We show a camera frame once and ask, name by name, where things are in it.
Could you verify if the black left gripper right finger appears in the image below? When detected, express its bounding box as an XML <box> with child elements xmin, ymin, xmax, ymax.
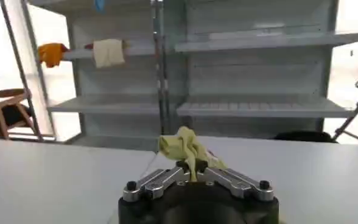
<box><xmin>195</xmin><ymin>158</ymin><xmax>275</xmax><ymax>202</ymax></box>

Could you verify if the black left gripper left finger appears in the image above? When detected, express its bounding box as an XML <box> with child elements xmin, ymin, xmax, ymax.
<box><xmin>122</xmin><ymin>159</ymin><xmax>191</xmax><ymax>203</ymax></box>

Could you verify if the green t-shirt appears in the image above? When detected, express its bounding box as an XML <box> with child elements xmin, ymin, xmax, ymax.
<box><xmin>157</xmin><ymin>126</ymin><xmax>228</xmax><ymax>183</ymax></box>

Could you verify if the grey metal shelf unit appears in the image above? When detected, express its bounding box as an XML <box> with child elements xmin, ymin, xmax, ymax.
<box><xmin>46</xmin><ymin>0</ymin><xmax>167</xmax><ymax>144</ymax></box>
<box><xmin>163</xmin><ymin>0</ymin><xmax>358</xmax><ymax>144</ymax></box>

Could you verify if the orange cloth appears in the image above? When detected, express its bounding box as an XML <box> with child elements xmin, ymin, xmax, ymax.
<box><xmin>37</xmin><ymin>42</ymin><xmax>70</xmax><ymax>68</ymax></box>

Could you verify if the grey metal pole frame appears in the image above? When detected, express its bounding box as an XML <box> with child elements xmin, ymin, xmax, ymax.
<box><xmin>0</xmin><ymin>0</ymin><xmax>58</xmax><ymax>142</ymax></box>

